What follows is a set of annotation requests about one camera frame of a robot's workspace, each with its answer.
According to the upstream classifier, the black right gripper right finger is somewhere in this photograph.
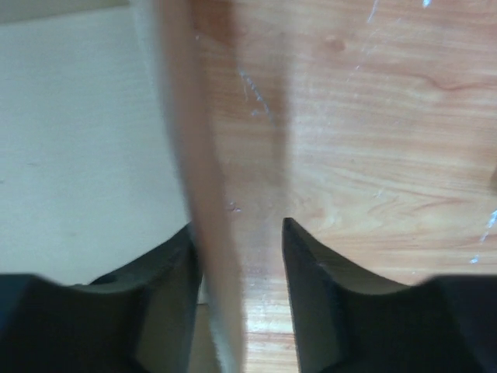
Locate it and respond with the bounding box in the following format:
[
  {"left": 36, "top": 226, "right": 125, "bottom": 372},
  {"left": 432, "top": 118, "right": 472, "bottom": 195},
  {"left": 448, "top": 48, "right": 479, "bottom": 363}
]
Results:
[{"left": 282, "top": 218, "right": 496, "bottom": 372}]

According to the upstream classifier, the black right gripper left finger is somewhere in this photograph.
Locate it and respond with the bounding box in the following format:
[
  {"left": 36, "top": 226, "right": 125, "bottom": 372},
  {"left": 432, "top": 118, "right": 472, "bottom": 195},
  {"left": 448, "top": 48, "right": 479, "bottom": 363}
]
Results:
[{"left": 1, "top": 228, "right": 201, "bottom": 372}]

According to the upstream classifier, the brown cardboard box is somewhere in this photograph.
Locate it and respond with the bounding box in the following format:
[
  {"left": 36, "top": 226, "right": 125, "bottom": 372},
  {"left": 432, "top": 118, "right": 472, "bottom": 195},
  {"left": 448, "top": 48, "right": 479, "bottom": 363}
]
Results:
[{"left": 1, "top": 1, "right": 245, "bottom": 372}]

